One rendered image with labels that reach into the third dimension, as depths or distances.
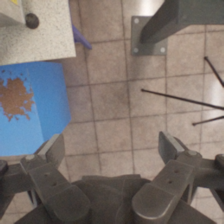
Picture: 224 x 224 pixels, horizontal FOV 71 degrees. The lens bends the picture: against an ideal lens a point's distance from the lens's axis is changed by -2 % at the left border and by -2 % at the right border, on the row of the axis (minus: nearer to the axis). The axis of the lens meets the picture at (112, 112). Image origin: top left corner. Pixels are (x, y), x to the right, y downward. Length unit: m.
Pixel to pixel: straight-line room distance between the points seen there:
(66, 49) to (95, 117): 0.91
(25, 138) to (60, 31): 0.60
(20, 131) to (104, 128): 0.77
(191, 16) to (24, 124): 0.87
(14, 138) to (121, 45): 1.02
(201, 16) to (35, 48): 0.57
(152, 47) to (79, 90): 0.71
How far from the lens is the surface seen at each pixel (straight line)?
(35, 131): 0.96
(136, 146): 1.61
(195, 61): 1.58
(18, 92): 0.94
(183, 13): 0.55
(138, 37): 1.43
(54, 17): 0.71
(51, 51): 0.70
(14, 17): 0.65
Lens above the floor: 1.41
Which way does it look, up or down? 75 degrees down
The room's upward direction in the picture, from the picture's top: 178 degrees clockwise
